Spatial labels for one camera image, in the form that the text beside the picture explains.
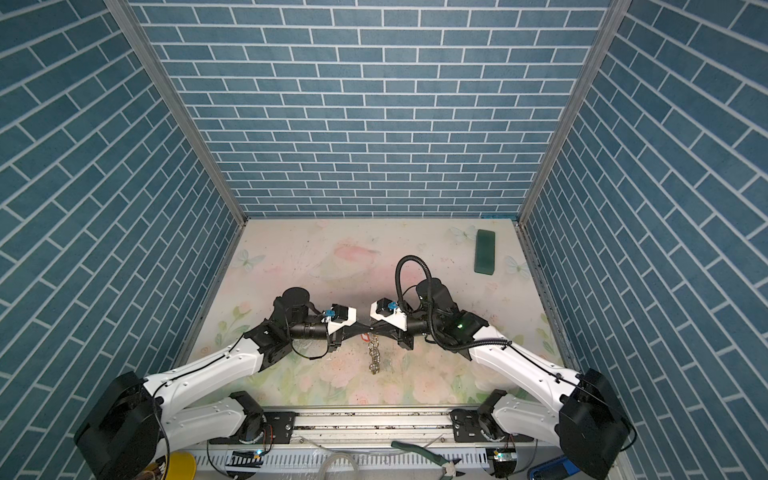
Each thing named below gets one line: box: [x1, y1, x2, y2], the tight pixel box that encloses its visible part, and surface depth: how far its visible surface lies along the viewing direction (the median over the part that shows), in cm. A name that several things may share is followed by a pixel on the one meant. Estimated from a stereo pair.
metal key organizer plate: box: [368, 334, 381, 375], surface depth 75 cm
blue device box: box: [528, 455, 581, 480], surface depth 69 cm
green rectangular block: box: [474, 229, 495, 276], surface depth 110 cm
